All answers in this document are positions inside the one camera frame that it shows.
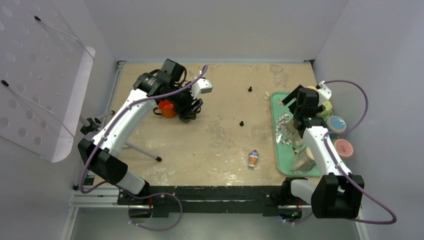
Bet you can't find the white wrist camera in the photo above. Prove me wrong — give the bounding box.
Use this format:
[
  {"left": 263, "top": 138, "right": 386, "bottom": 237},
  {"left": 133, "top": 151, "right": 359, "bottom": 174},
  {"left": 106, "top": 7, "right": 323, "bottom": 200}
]
[
  {"left": 316, "top": 81, "right": 332, "bottom": 105},
  {"left": 190, "top": 78, "right": 213, "bottom": 99}
]

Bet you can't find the pink mug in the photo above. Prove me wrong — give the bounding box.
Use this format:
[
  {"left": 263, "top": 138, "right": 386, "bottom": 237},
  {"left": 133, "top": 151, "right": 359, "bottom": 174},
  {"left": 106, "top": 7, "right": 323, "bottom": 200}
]
[{"left": 333, "top": 138, "right": 354, "bottom": 160}]

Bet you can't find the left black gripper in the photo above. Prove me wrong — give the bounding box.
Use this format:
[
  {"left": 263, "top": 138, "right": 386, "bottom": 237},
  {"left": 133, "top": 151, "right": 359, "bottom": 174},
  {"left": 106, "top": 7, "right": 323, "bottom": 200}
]
[{"left": 166, "top": 81, "right": 203, "bottom": 120}]

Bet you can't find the ice cream toy figure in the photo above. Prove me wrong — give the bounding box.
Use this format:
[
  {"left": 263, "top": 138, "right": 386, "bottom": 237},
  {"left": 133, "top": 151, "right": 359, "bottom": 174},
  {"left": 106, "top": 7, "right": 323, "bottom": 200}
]
[{"left": 247, "top": 149, "right": 259, "bottom": 168}]

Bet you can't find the white perforated light panel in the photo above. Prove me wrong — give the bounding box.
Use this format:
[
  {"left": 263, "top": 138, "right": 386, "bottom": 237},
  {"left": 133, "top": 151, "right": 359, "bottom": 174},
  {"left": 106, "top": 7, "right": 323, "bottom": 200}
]
[{"left": 0, "top": 0, "right": 96, "bottom": 163}]

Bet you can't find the yellow mug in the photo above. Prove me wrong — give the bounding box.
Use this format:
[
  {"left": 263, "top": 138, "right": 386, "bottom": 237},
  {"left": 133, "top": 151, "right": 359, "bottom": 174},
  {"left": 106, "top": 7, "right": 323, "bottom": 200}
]
[{"left": 306, "top": 85, "right": 317, "bottom": 91}]

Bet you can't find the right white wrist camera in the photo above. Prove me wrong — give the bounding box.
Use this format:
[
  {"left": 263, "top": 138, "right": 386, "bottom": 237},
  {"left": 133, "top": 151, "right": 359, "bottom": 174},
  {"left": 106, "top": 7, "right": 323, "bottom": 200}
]
[{"left": 316, "top": 81, "right": 332, "bottom": 105}]

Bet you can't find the light green faceted mug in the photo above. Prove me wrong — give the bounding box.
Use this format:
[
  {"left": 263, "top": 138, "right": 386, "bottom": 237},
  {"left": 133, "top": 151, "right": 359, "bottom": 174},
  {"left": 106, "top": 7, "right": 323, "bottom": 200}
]
[{"left": 319, "top": 100, "right": 333, "bottom": 120}]

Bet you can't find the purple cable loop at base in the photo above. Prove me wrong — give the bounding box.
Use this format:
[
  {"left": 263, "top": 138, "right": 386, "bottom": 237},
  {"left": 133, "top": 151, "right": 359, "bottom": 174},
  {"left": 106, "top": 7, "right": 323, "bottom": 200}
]
[{"left": 127, "top": 190, "right": 184, "bottom": 232}]

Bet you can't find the blue glass mug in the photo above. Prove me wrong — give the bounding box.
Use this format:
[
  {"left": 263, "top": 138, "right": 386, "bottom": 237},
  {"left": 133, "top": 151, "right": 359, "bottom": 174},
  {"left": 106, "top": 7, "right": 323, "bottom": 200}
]
[{"left": 326, "top": 115, "right": 347, "bottom": 133}]

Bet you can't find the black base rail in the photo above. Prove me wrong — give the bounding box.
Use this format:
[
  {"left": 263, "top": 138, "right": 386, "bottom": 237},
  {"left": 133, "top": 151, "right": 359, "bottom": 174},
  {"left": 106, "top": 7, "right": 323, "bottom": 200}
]
[{"left": 116, "top": 185, "right": 314, "bottom": 220}]

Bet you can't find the tripod stand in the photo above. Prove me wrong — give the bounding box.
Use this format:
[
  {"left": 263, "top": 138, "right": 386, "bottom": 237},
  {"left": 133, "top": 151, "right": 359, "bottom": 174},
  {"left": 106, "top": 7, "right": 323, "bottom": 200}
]
[{"left": 79, "top": 110, "right": 162, "bottom": 162}]

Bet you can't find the green floral tray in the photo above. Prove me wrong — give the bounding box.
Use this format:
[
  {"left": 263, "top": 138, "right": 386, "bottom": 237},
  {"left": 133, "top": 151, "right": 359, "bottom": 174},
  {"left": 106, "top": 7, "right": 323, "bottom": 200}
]
[{"left": 270, "top": 91, "right": 320, "bottom": 177}]

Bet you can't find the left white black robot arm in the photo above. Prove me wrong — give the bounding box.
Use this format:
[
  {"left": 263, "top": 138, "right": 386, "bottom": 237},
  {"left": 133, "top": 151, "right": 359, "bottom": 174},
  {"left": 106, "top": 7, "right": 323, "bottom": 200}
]
[{"left": 77, "top": 59, "right": 213, "bottom": 205}]

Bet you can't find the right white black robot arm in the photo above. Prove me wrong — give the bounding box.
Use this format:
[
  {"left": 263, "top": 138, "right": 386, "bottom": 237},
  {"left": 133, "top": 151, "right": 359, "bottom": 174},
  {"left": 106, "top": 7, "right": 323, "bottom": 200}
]
[{"left": 280, "top": 85, "right": 365, "bottom": 219}]

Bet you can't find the orange mug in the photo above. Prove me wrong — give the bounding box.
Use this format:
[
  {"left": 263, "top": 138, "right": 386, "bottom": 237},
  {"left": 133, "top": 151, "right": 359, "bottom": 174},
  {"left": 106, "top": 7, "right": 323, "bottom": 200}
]
[{"left": 153, "top": 100, "right": 177, "bottom": 119}]

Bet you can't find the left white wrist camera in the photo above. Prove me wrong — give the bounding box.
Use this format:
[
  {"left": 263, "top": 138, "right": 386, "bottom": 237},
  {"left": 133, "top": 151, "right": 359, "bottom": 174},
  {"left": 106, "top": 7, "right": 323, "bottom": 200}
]
[{"left": 190, "top": 78, "right": 213, "bottom": 99}]

